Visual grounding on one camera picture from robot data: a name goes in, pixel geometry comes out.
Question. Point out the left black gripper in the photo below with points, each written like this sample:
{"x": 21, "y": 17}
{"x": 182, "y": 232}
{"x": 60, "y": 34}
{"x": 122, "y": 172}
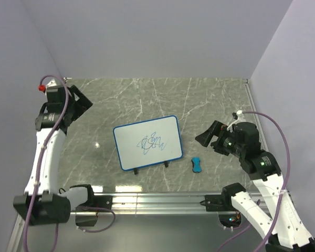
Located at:
{"x": 82, "y": 104}

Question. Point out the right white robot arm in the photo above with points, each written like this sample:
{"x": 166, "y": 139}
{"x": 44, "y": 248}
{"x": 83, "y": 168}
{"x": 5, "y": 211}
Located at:
{"x": 281, "y": 228}

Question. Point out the right aluminium side rail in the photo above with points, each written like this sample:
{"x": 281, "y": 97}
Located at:
{"x": 256, "y": 116}

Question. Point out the aluminium front rail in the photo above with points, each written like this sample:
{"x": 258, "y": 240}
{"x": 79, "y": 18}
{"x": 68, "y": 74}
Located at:
{"x": 146, "y": 222}

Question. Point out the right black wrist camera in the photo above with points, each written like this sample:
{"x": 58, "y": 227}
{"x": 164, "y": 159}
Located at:
{"x": 246, "y": 133}

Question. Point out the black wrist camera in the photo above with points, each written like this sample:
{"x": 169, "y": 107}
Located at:
{"x": 56, "y": 94}
{"x": 246, "y": 133}

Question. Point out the blue whiteboard eraser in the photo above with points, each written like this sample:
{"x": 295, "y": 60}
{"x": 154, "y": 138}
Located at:
{"x": 196, "y": 166}

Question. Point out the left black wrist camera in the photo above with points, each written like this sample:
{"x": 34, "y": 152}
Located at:
{"x": 56, "y": 94}

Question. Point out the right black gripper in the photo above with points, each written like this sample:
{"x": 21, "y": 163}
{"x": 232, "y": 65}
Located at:
{"x": 217, "y": 128}

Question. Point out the blue framed small whiteboard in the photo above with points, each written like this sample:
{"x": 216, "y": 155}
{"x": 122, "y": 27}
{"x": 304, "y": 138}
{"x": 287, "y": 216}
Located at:
{"x": 148, "y": 142}

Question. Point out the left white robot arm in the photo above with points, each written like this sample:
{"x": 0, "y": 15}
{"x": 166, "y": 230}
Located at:
{"x": 42, "y": 202}

